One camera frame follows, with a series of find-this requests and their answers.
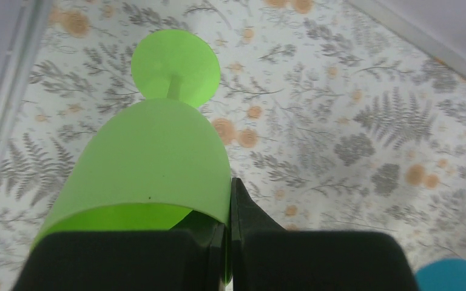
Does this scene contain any blue wine glass back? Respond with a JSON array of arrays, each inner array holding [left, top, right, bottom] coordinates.
[[415, 258, 466, 291]]

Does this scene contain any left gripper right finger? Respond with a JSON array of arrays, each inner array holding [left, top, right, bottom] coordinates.
[[230, 178, 418, 290]]

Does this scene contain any floral tablecloth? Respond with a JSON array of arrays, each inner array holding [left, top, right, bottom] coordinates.
[[0, 1, 466, 290]]

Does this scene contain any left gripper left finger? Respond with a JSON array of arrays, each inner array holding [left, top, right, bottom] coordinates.
[[13, 211, 226, 290]]

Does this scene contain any green wine glass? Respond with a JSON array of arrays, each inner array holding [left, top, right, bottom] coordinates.
[[32, 28, 232, 286]]

